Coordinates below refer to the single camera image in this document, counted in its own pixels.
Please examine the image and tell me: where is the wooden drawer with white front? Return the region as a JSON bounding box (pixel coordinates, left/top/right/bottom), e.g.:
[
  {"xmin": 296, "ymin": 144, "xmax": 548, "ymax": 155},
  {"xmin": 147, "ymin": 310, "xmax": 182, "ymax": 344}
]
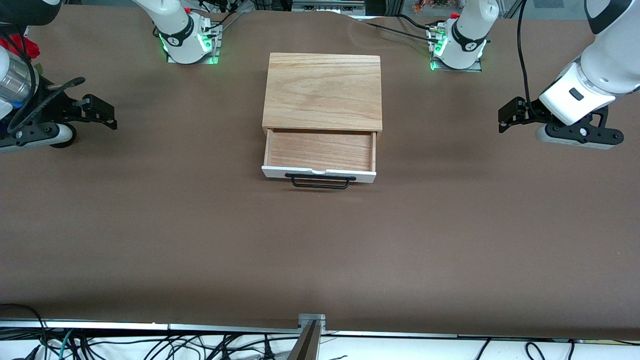
[{"xmin": 261, "ymin": 128, "xmax": 378, "ymax": 184}]

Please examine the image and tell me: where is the black metal drawer handle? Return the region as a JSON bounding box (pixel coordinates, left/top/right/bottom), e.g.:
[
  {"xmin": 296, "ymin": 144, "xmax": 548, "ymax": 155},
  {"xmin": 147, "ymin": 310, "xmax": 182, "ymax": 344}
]
[{"xmin": 285, "ymin": 173, "xmax": 357, "ymax": 190}]

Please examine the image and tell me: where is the light wooden drawer cabinet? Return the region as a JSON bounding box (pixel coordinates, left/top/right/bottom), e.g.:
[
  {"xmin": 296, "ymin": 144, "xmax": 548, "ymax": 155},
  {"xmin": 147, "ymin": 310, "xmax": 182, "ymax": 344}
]
[{"xmin": 262, "ymin": 52, "xmax": 384, "ymax": 146}]

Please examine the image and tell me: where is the red artificial flower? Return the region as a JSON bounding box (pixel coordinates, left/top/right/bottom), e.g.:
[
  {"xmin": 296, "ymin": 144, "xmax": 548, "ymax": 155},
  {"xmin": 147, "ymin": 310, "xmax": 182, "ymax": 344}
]
[{"xmin": 0, "ymin": 35, "xmax": 41, "ymax": 62}]

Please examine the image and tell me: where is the orange background object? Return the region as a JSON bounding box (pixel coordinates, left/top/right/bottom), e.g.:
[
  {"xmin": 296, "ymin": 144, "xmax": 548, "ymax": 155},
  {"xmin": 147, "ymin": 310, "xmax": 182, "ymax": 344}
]
[{"xmin": 412, "ymin": 0, "xmax": 452, "ymax": 14}]

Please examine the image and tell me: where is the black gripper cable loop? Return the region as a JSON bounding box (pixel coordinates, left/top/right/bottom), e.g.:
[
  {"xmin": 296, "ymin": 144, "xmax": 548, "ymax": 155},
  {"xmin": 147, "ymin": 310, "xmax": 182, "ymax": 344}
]
[{"xmin": 7, "ymin": 77, "xmax": 86, "ymax": 134}]

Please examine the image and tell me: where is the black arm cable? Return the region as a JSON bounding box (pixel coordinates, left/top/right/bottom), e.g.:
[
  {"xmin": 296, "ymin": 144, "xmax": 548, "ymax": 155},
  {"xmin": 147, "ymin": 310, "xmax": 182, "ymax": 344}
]
[{"xmin": 516, "ymin": 0, "xmax": 533, "ymax": 108}]

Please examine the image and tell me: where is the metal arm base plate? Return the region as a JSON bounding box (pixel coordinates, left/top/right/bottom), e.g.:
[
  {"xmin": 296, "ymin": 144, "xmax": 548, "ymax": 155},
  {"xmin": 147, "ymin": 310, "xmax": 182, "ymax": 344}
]
[
  {"xmin": 429, "ymin": 27, "xmax": 484, "ymax": 73},
  {"xmin": 166, "ymin": 22, "xmax": 222, "ymax": 66}
]

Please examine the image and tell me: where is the black base cable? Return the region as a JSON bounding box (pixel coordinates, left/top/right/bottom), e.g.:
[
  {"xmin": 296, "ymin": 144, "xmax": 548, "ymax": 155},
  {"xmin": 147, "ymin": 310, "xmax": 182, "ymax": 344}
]
[{"xmin": 350, "ymin": 14, "xmax": 437, "ymax": 40}]

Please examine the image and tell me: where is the black floor cable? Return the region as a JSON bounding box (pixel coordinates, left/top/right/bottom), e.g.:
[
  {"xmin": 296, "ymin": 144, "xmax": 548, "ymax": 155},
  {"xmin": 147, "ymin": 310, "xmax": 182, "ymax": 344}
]
[{"xmin": 0, "ymin": 303, "xmax": 49, "ymax": 351}]

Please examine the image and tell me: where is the grey metal frame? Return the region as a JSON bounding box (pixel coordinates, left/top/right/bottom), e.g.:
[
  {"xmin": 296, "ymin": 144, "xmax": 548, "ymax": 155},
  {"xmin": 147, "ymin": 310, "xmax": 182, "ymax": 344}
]
[{"xmin": 291, "ymin": 0, "xmax": 362, "ymax": 15}]

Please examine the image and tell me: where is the teal cable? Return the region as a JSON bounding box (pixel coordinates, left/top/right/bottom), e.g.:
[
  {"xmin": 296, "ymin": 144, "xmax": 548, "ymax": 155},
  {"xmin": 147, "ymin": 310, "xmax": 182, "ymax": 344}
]
[{"xmin": 56, "ymin": 329, "xmax": 77, "ymax": 360}]

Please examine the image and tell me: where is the aluminium table edge rail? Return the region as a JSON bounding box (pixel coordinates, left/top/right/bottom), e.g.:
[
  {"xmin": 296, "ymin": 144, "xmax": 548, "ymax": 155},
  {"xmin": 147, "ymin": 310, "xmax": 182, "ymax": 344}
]
[{"xmin": 0, "ymin": 319, "xmax": 640, "ymax": 342}]

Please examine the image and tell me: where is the grey metal camera mount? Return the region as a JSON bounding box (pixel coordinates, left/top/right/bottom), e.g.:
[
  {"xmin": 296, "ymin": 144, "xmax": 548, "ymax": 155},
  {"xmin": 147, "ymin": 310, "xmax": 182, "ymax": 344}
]
[{"xmin": 287, "ymin": 313, "xmax": 327, "ymax": 360}]

